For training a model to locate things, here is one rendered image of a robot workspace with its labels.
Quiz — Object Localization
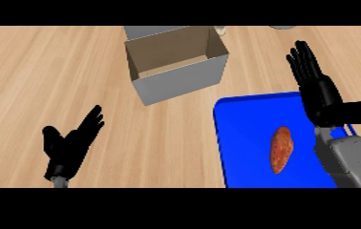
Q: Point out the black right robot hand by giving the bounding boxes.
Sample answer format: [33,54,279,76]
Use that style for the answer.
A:
[286,40,361,128]

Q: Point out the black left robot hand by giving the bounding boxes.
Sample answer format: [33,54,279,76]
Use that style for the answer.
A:
[42,104,107,182]

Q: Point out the orange sweet potato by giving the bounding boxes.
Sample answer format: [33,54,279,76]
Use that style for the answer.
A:
[268,126,297,175]

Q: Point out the blue tray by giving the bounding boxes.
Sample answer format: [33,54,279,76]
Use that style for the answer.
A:
[214,91,361,189]

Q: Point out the grey cardboard box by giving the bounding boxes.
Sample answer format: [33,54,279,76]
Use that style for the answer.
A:
[123,26,231,107]

